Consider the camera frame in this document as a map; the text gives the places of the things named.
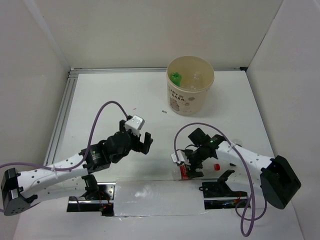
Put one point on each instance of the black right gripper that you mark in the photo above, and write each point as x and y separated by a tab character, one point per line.
193	173

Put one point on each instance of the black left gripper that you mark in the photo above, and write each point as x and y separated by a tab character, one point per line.
140	146

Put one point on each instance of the clear bottle large red label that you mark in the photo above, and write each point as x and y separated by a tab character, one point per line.
209	173

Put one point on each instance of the green plastic bottle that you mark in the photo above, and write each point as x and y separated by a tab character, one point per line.
175	78

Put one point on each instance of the clear bottle unlabelled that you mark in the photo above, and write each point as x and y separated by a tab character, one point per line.
193	82

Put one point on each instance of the small bottle black label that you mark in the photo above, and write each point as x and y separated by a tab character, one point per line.
239	143

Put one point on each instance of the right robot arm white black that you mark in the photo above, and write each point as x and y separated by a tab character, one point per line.
278	181

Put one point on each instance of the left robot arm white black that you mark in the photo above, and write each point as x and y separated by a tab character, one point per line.
72	177

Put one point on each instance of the beige cartoon bin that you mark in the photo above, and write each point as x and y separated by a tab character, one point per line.
185	102

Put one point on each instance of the silver tape sheet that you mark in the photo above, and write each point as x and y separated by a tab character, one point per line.
158	198

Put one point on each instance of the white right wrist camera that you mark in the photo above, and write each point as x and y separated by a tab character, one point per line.
179	158

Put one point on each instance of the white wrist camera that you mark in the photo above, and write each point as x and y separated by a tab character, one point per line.
179	158
134	124

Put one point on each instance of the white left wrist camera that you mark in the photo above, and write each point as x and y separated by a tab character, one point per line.
134	124

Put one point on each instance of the aluminium frame rail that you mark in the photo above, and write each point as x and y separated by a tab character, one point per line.
97	99

